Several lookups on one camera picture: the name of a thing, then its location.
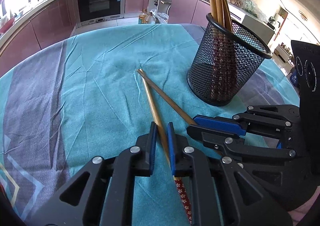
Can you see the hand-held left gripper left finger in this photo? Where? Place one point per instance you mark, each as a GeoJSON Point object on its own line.
{"type": "Point", "coordinates": [153, 151]}

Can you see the crumpled plastic bags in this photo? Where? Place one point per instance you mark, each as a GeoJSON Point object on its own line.
{"type": "Point", "coordinates": [253, 9]}

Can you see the pink base cabinets short row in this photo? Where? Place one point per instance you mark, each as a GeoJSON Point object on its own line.
{"type": "Point", "coordinates": [185, 3]}

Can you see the cooking oil bottle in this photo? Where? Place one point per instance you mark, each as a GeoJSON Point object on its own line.
{"type": "Point", "coordinates": [151, 17]}
{"type": "Point", "coordinates": [143, 18]}

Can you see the pink base cabinets long row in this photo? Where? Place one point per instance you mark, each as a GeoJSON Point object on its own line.
{"type": "Point", "coordinates": [37, 30]}

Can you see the teal and grey tablecloth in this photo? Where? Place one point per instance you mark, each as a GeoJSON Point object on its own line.
{"type": "Point", "coordinates": [87, 91]}

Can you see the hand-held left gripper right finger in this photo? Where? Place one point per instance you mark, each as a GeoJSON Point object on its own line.
{"type": "Point", "coordinates": [171, 151]}

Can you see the clear plastic bag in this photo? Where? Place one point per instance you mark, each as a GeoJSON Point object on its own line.
{"type": "Point", "coordinates": [162, 17]}

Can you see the person's right forearm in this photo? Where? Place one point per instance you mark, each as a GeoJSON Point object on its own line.
{"type": "Point", "coordinates": [303, 216]}

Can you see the black mesh utensil holder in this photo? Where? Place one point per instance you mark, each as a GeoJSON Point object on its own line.
{"type": "Point", "coordinates": [247, 70]}

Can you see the built-in black oven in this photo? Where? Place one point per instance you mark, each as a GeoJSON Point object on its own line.
{"type": "Point", "coordinates": [100, 3]}

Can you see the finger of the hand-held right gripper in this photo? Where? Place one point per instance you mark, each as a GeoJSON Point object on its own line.
{"type": "Point", "coordinates": [217, 124]}
{"type": "Point", "coordinates": [212, 138]}

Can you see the pink basin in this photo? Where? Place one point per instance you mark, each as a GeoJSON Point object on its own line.
{"type": "Point", "coordinates": [7, 25]}

